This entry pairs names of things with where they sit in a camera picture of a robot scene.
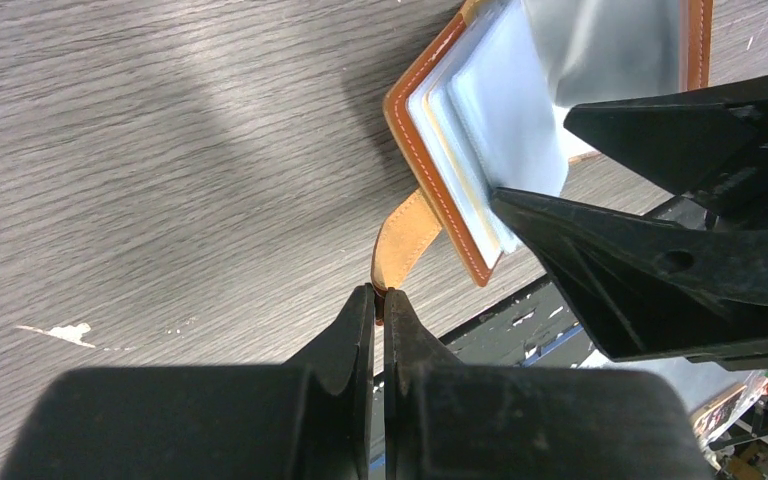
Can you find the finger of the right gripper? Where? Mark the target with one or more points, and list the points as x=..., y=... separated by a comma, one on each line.
x=708, y=145
x=644, y=288

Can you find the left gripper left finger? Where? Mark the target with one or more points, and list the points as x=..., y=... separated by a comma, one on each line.
x=306, y=418

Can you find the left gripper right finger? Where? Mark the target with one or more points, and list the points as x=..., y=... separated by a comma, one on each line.
x=445, y=419

